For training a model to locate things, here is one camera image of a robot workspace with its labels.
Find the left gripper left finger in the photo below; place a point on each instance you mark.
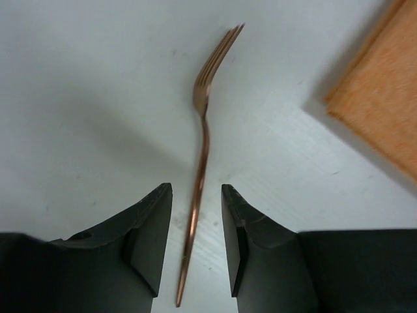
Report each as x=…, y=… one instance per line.
x=114, y=266

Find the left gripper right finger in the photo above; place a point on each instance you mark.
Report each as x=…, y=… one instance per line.
x=273, y=269

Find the orange cloth placemat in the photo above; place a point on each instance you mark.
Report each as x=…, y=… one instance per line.
x=376, y=95

